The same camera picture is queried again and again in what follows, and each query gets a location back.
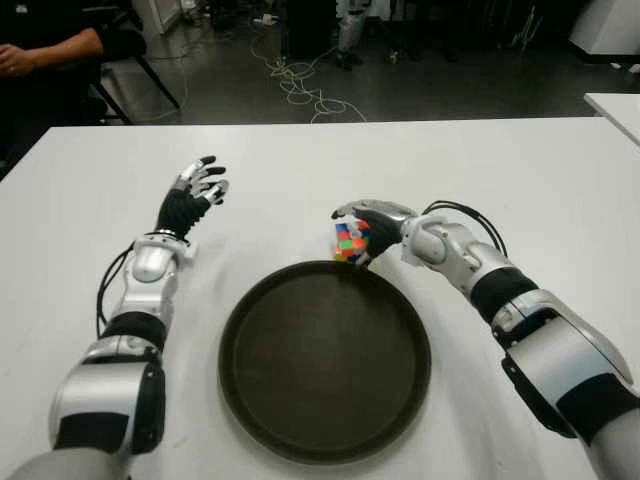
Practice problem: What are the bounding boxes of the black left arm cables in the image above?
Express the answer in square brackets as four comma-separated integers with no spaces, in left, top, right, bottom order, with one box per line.
[94,247,136,336]

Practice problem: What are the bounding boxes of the white glass display cabinet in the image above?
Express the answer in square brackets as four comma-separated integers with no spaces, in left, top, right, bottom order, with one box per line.
[130,0,184,36]

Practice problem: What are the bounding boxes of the black chair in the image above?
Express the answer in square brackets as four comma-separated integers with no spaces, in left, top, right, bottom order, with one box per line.
[87,42,181,126]

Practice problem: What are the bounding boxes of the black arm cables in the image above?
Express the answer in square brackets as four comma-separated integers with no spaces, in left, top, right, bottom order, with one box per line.
[422,199,511,261]
[94,247,136,336]

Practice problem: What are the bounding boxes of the dark brown round plate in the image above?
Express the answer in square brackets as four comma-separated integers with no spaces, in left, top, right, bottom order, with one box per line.
[218,259,432,454]

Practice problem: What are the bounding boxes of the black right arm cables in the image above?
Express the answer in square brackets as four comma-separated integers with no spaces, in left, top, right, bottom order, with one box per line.
[422,199,511,261]

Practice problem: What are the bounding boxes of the black cabinet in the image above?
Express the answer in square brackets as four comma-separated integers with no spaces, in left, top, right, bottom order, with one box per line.
[279,0,339,60]

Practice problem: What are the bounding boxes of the folded metal stand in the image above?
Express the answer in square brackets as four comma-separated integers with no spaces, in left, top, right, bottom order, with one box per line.
[512,4,544,51]

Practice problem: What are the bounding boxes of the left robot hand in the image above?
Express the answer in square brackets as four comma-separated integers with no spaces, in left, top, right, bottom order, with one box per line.
[157,155,230,236]

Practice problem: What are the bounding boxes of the multicolour Rubik's cube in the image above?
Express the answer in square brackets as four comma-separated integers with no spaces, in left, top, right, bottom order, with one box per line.
[332,217,372,264]

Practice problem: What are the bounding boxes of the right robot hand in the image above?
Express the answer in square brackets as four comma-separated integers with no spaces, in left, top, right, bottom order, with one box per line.
[330,198,419,266]

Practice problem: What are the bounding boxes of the seated person in black shirt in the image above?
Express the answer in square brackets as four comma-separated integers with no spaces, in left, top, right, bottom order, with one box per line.
[0,0,149,126]

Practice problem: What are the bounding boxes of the tangled white floor cable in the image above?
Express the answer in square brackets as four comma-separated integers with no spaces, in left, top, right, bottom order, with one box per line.
[249,29,369,125]

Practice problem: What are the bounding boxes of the white side table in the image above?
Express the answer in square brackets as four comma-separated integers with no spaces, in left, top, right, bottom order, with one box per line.
[582,92,640,146]

